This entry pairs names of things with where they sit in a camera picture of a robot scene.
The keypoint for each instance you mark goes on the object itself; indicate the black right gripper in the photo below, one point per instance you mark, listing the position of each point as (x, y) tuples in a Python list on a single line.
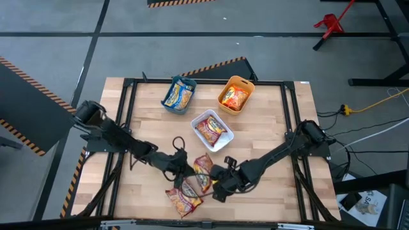
[(231, 180)]

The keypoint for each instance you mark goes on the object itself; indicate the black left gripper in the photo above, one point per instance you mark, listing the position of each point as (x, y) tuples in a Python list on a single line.
[(179, 164)]

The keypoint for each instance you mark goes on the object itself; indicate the red Maruchan noodle packet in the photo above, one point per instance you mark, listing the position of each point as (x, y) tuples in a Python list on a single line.
[(203, 164), (211, 129), (183, 199)]

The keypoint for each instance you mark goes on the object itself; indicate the white plastic bin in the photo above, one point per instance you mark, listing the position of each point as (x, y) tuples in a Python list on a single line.
[(225, 140)]

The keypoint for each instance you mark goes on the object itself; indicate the orange Maruchan noodle packet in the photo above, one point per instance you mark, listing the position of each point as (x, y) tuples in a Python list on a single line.
[(234, 98)]

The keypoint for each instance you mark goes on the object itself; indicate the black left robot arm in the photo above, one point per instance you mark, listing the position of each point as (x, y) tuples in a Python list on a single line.
[(118, 137)]

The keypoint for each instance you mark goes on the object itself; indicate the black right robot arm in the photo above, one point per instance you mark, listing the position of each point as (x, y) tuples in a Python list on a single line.
[(274, 156)]

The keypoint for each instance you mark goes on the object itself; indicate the black and silver rig bar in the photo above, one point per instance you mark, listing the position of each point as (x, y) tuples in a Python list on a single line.
[(204, 224)]

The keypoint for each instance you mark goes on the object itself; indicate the teal plastic bin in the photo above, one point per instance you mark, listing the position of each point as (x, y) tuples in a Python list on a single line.
[(164, 103)]

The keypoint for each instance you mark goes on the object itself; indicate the orange plastic bin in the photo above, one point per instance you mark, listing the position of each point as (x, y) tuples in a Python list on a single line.
[(238, 80)]

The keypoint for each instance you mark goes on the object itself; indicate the hazard tape strip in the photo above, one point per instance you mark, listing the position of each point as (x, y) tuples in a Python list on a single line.
[(74, 182)]

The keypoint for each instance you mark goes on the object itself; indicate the black phone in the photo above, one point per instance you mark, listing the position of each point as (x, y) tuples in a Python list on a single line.
[(350, 200)]

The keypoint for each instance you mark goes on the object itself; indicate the yellow power plug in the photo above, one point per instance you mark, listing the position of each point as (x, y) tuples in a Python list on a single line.
[(345, 110)]

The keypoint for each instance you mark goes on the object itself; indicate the black floor bar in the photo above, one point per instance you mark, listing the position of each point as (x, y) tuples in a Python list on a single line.
[(370, 182)]

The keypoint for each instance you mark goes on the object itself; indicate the white printed paper sheet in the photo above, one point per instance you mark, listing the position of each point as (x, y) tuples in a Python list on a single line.
[(377, 204)]

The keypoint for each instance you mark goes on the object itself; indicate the large hazard-striped black floor mat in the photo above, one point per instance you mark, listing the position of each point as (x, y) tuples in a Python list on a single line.
[(25, 102)]

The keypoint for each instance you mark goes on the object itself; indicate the black equipment case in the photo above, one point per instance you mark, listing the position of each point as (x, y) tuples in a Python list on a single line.
[(396, 207)]

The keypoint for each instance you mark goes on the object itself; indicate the red floor stand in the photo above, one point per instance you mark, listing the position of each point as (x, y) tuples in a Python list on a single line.
[(330, 24)]

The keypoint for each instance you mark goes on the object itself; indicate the black aluminium table frame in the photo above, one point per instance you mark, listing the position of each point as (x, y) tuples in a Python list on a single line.
[(211, 81)]

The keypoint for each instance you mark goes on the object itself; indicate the black desk leg frame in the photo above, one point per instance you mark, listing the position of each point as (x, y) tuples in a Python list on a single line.
[(377, 82)]

